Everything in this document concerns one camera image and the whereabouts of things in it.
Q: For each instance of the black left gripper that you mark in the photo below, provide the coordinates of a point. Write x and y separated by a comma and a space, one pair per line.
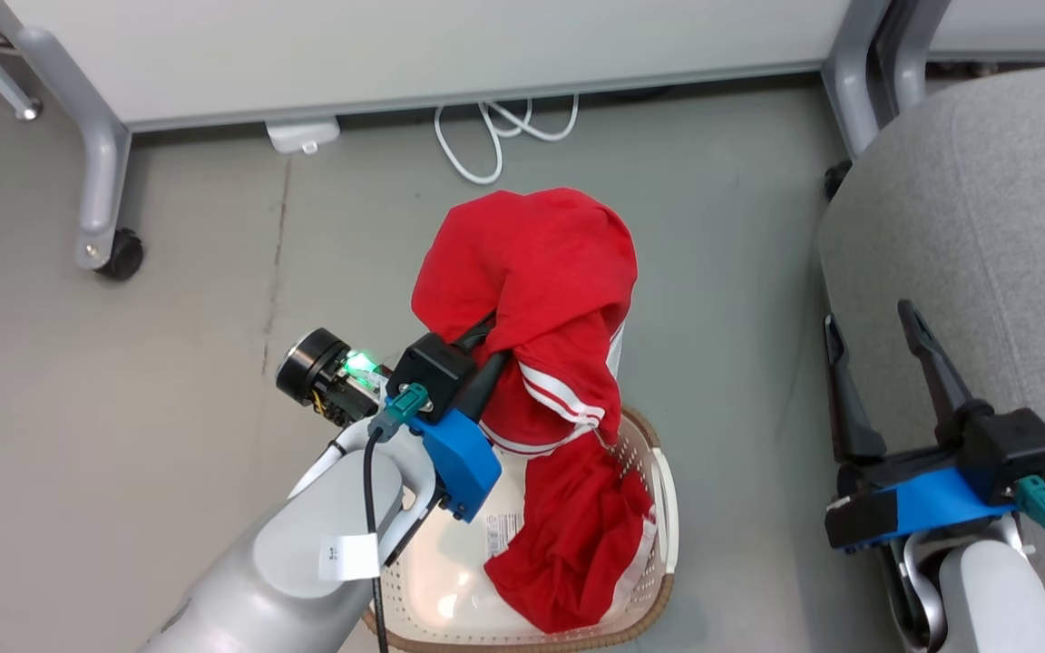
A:
318, 367

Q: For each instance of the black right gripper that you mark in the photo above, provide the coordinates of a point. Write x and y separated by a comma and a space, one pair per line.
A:
903, 470

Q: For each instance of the red garment with white stripes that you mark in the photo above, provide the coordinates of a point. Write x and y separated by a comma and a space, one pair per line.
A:
532, 263

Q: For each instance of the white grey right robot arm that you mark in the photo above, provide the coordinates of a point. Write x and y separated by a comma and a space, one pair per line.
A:
994, 599

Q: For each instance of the barcode sticker in basket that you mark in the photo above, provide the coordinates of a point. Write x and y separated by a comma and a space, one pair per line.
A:
504, 535

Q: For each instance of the grey fabric sofa seat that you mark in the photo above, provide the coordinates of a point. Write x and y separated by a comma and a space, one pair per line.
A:
985, 199

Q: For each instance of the white laundry basket brown rim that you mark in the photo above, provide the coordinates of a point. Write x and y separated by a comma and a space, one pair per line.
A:
450, 580

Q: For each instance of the small black caster wheel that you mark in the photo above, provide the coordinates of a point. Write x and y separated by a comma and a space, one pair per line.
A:
837, 180

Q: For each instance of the white power adapter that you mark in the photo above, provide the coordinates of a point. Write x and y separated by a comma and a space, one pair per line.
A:
302, 134

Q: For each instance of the grey desk leg beside sofa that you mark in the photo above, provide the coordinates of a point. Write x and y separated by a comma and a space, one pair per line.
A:
854, 73

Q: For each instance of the large white desk panel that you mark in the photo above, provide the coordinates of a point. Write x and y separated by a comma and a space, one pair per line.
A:
395, 45

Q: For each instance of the dark grey desk leg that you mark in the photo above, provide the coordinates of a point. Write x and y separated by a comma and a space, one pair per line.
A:
908, 54

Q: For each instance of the small white desk panel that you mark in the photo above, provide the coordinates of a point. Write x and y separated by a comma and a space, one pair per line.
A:
1021, 27

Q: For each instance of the thick grey desk leg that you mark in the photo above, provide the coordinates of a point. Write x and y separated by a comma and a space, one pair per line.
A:
96, 145

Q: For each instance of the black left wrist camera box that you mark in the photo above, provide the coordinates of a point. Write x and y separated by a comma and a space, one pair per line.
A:
430, 367

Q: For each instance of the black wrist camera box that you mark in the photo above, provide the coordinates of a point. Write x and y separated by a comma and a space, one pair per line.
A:
1017, 449
430, 367

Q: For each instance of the teal left camera connector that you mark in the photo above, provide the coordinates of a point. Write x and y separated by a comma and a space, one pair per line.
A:
403, 406

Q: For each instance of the blue left camera bracket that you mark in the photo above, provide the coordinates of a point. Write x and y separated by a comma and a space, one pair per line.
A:
459, 462

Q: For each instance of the blue camera bracket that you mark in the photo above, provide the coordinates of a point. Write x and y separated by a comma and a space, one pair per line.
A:
940, 499
459, 462

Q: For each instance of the blue right camera bracket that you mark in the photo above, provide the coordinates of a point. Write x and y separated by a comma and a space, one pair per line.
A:
940, 499

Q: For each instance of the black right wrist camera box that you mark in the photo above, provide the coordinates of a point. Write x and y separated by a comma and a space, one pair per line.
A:
1017, 449

